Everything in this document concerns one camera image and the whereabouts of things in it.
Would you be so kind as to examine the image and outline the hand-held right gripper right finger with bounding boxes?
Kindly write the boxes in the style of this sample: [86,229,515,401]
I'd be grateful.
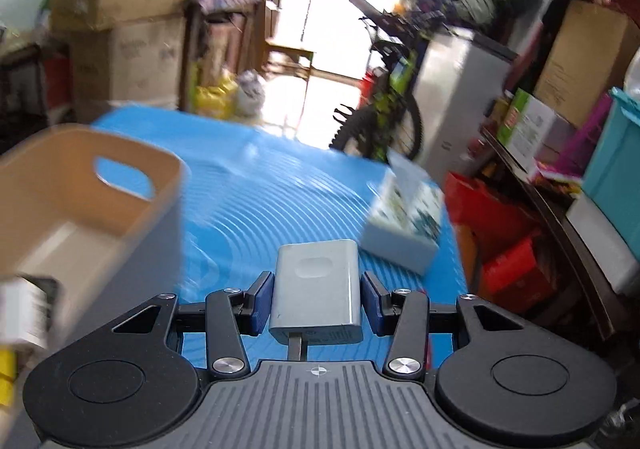
[361,271,523,378]

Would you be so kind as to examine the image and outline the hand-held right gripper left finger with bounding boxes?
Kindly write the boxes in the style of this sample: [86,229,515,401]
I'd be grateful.
[112,271,275,378]

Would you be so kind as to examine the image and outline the white charger plug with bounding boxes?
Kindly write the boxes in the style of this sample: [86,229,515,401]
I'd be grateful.
[268,239,365,361]

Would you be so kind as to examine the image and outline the beige plastic storage basket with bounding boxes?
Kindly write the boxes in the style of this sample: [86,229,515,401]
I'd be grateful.
[0,124,190,345]

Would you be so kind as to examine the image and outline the printed tissue pack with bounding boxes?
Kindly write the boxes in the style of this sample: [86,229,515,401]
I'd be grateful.
[360,152,446,276]

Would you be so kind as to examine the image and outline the blue silicone mat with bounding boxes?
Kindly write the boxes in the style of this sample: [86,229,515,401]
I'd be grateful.
[91,104,469,366]

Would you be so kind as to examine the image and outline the flat red gift box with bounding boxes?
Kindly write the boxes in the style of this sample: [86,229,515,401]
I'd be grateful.
[444,172,533,252]

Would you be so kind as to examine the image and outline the small red gift box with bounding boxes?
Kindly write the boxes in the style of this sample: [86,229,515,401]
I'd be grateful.
[479,235,557,312]

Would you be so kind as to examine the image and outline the dark wooden shelf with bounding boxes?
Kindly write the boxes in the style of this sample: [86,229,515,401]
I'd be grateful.
[480,125,640,342]

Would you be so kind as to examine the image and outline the green and black bicycle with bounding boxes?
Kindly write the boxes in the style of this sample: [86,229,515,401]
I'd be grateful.
[329,0,427,164]

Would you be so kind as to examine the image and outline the yellow plastic jugs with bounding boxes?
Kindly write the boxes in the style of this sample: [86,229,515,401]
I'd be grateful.
[194,78,239,119]

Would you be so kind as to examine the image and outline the white plastic bag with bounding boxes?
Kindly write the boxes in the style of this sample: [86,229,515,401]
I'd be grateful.
[234,70,267,116]

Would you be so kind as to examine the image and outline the white cabinet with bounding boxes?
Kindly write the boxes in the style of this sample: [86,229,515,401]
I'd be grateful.
[414,28,518,182]

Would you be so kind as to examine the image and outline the green and white box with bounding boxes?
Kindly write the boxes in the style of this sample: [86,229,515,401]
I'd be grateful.
[501,88,577,171]

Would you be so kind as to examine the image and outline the wooden chair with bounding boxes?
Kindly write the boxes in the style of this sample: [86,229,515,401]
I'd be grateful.
[264,40,317,97]

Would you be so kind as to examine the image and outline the tall plain cardboard box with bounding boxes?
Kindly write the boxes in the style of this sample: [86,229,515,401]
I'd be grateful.
[69,20,187,104]

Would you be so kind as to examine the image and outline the pink plastic basket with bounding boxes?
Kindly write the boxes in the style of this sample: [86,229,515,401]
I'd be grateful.
[554,93,614,176]

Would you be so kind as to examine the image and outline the cluttered wooden rack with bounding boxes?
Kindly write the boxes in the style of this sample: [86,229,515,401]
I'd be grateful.
[182,0,281,112]

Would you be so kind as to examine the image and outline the teal plastic bin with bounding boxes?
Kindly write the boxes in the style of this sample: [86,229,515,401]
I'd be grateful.
[581,87,640,216]

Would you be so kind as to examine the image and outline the large brown cardboard box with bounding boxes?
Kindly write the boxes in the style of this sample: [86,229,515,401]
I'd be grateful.
[531,0,640,129]

